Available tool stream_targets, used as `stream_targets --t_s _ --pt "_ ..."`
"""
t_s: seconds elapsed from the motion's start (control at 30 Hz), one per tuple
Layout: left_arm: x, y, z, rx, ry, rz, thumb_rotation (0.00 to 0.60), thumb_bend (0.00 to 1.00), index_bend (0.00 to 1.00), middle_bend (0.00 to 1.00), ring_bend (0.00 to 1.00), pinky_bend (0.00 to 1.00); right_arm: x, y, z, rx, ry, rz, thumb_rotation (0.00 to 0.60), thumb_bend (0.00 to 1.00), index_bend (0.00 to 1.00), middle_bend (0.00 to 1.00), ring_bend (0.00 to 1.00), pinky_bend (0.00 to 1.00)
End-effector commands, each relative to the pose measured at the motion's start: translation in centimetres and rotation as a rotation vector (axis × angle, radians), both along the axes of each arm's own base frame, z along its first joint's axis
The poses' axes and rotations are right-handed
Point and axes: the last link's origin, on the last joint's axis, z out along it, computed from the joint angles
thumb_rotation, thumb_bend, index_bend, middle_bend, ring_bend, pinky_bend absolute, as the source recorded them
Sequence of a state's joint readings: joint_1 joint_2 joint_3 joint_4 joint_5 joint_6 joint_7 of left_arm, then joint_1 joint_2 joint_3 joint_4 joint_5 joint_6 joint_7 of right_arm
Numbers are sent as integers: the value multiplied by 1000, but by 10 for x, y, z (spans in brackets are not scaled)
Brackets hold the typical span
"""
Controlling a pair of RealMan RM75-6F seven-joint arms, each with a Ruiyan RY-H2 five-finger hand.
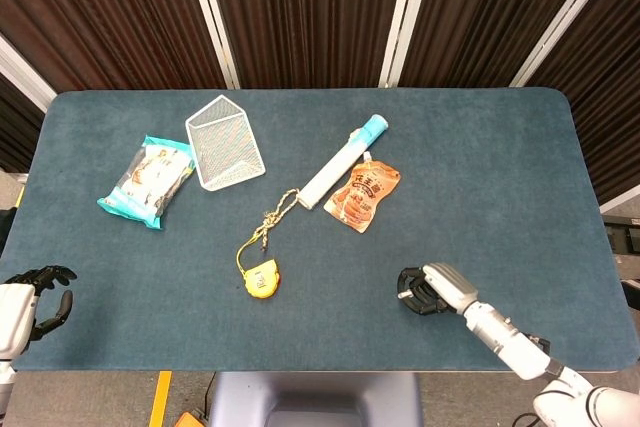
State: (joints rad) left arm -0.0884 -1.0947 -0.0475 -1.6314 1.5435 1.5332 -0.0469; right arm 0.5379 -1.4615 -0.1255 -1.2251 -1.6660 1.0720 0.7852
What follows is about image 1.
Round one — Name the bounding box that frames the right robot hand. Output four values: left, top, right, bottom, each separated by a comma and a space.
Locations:
397, 262, 480, 316

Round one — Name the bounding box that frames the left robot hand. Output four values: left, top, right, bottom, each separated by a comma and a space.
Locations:
0, 264, 78, 361

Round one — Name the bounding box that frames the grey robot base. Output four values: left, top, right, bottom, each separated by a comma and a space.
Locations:
207, 371, 424, 427

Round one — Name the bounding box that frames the orange spouted drink pouch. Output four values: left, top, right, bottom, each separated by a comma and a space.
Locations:
323, 151, 402, 234

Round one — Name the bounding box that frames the blue felt table mat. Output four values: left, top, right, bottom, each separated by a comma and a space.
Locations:
0, 87, 640, 374

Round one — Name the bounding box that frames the white tube with teal cap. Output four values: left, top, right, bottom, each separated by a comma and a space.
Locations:
297, 114, 390, 211

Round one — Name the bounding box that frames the yellow floor tape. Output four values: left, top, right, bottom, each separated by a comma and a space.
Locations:
148, 370, 173, 427

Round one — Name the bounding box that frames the yellow tape measure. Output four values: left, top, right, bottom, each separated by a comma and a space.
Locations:
235, 241, 283, 300

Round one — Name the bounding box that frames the teal snack package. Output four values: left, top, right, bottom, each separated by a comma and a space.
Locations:
96, 134, 196, 231

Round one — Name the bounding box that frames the black equipment beside table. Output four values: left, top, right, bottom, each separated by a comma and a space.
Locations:
603, 214, 640, 311

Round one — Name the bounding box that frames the braided beige rope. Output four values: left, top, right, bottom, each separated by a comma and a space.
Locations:
249, 188, 301, 252

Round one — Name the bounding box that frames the white wire mesh basket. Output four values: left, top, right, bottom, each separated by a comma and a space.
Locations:
184, 94, 267, 192

